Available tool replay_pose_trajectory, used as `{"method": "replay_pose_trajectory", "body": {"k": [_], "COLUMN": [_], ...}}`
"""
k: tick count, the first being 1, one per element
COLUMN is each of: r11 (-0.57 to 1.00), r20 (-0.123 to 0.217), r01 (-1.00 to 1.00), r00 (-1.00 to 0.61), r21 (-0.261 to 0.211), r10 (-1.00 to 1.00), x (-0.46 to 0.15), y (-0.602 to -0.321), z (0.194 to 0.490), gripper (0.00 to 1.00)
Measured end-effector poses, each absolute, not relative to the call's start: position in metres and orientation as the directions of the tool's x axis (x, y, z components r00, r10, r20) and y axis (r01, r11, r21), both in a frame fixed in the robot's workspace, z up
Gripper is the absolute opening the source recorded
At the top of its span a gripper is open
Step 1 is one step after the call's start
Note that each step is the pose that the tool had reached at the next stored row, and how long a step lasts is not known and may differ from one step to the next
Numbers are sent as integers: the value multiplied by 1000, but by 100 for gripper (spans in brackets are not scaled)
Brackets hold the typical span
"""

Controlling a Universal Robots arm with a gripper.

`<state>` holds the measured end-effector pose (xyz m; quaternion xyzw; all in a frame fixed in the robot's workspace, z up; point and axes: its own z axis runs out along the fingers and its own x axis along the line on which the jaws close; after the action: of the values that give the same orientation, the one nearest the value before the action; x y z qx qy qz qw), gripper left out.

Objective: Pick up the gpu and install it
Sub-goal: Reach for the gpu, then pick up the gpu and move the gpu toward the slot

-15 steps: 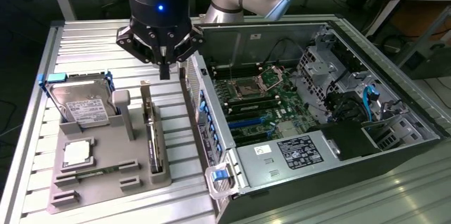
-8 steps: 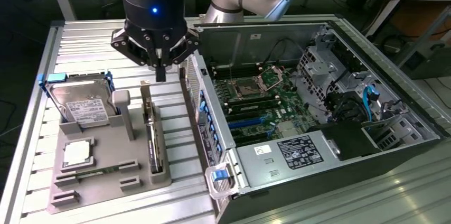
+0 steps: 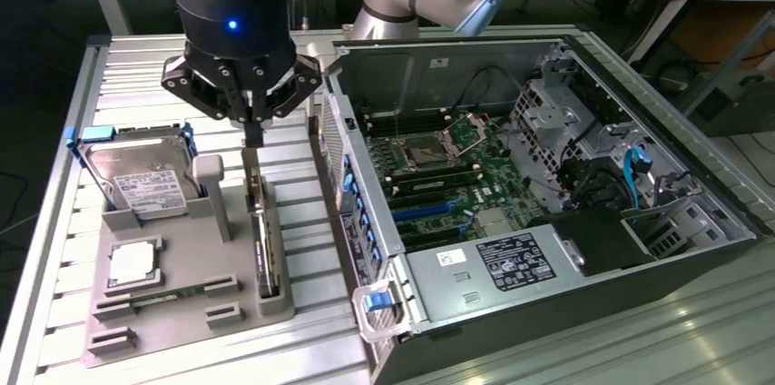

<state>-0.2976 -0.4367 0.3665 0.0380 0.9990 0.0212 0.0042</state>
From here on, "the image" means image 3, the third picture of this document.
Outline silver disk bay cage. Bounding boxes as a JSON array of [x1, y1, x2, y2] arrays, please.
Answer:
[[511, 78, 586, 177]]

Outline open socket cover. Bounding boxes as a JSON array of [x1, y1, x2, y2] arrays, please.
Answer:
[[440, 114, 492, 150]]

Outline silver power supply unit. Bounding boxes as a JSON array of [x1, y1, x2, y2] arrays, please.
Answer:
[[404, 225, 586, 322]]

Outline dark grey cabinet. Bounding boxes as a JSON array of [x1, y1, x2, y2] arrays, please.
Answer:
[[690, 71, 775, 137]]

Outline black wire inside case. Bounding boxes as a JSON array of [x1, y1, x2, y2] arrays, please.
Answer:
[[458, 65, 523, 109]]

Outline green RAM stick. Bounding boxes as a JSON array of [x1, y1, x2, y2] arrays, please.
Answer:
[[130, 284, 211, 307]]

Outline grey parts rack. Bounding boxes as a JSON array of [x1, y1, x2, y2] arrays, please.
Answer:
[[80, 153, 298, 358]]

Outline blue expansion slot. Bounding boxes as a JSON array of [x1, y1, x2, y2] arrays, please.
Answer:
[[391, 201, 459, 222]]

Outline silver CPU chip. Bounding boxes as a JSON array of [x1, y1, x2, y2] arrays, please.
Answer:
[[108, 242, 160, 289]]

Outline green motherboard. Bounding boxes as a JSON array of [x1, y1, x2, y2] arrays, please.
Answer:
[[362, 107, 546, 254]]

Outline blue SATA wire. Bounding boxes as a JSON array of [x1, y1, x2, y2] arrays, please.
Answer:
[[621, 146, 650, 212]]

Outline Nvidia graphics card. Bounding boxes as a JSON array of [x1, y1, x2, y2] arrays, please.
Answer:
[[239, 143, 284, 302]]

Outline black open PC case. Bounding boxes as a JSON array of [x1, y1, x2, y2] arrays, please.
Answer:
[[307, 34, 770, 385]]

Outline black air shroud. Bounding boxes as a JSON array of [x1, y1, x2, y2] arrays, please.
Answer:
[[554, 210, 659, 277]]

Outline clear plastic case handle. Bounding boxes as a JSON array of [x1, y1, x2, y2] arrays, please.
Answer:
[[351, 281, 406, 343]]

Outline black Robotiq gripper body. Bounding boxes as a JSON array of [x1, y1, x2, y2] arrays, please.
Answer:
[[167, 0, 298, 92]]

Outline silver chipset heatsink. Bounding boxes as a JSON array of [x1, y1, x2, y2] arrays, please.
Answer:
[[475, 210, 517, 234]]

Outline CPU socket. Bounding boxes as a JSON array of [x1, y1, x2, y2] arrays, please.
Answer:
[[402, 133, 454, 168]]

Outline hard disk with blue carrier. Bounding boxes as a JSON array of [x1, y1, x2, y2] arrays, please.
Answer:
[[64, 120, 202, 222]]

